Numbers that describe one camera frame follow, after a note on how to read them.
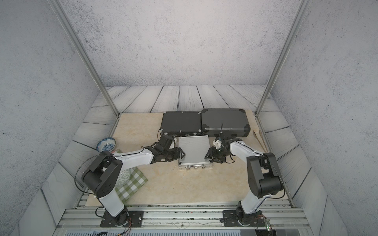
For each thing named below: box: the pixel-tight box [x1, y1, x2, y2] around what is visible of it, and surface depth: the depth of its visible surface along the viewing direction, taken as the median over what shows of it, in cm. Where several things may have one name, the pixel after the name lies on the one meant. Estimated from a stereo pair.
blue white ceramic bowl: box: [95, 137, 117, 153], surface depth 101 cm
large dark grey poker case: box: [200, 108, 252, 138], surface depth 106 cm
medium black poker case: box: [159, 111, 203, 137], surface depth 110 cm
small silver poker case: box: [178, 135, 214, 170], surface depth 91 cm
